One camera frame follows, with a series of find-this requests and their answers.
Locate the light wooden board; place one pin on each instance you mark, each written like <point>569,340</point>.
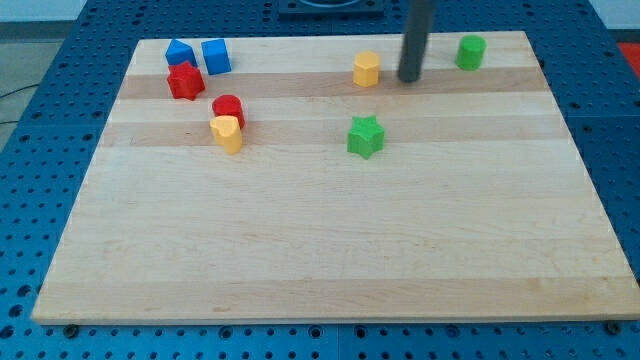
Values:
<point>478,208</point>

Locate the yellow hexagon block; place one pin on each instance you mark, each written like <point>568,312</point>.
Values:
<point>366,69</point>

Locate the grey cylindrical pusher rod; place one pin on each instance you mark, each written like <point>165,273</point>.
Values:
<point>418,26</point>

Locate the green cylinder block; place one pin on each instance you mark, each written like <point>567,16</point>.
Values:
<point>470,53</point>

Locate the blue triangular block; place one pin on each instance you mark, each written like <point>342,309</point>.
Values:
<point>179,52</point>

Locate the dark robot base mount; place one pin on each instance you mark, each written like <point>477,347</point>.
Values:
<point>301,8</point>

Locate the blue cube block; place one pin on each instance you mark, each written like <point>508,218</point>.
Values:
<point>216,56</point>

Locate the red cylinder block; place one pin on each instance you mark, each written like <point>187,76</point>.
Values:
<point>229,105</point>

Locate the red star block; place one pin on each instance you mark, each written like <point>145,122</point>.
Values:
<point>185,81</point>

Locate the yellow heart block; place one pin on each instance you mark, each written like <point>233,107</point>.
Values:
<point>227,133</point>

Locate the green star block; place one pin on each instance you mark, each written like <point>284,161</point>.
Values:
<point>365,137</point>

